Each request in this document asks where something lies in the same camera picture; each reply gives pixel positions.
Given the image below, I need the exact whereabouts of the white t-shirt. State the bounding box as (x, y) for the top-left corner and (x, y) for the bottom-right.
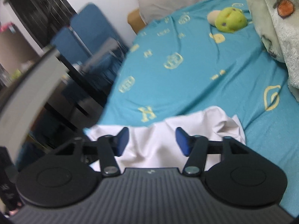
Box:
(83, 106), (246, 172)

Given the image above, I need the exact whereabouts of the white desk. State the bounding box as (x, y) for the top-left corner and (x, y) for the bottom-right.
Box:
(0, 49), (104, 164)

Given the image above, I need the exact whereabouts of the blue covered chair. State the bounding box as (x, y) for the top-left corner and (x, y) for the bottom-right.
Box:
(50, 27), (91, 65)
(70, 3), (128, 90)

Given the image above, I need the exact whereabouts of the grey folded cloth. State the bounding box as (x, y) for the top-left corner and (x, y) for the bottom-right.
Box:
(82, 38), (121, 72)

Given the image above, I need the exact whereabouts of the green plush toy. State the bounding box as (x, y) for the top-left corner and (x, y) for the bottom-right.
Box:
(207, 7), (248, 33)

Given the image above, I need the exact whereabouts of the green cartoon fleece blanket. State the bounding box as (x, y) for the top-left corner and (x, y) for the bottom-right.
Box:
(246, 0), (298, 100)

